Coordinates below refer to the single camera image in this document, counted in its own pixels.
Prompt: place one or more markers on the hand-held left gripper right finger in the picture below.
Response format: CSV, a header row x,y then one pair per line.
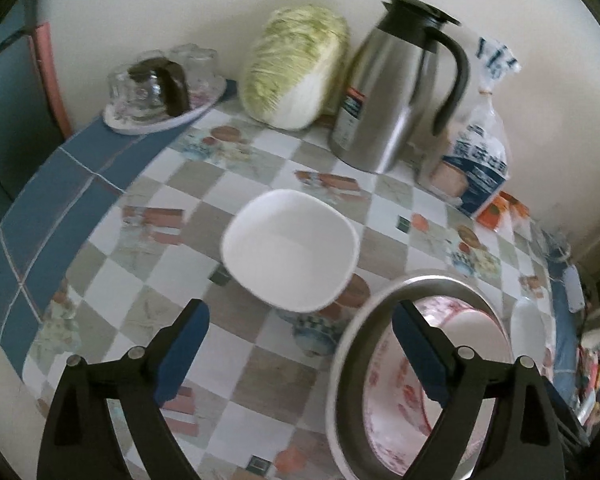
x,y
425,355

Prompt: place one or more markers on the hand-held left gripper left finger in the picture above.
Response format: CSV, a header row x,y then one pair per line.
x,y
180,355

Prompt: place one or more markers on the pink floral plate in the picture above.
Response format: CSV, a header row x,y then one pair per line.
x,y
442,305

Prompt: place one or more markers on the strawberry print bowl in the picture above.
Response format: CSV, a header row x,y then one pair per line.
x,y
390,410

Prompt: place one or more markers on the stainless steel basin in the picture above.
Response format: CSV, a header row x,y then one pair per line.
x,y
345,390

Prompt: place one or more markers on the white square bowl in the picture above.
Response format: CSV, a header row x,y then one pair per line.
x,y
290,250

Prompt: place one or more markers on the colourful clutter pile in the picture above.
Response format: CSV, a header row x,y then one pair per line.
x,y
590,385

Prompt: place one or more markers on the orange snack packet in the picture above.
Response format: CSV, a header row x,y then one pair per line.
x,y
495,212

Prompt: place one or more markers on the glass mug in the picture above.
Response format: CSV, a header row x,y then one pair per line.
x,y
555,245

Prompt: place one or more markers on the sliced bread bag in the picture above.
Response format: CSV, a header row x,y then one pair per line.
x,y
475,175

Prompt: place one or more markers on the white floral tray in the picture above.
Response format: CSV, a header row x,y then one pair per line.
x,y
180,117

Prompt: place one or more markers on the stainless steel thermos jug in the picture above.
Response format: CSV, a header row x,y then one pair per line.
x,y
380,110

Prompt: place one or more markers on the clear drinking glass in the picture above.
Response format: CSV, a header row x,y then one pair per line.
x,y
150,57
197,65
130,95

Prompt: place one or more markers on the dark brown pouch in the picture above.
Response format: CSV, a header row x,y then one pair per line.
x,y
172,87

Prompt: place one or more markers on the blue panel with pink edge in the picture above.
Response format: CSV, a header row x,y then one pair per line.
x,y
10,110

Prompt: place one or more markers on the napa cabbage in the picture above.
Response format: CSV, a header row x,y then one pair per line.
x,y
290,70

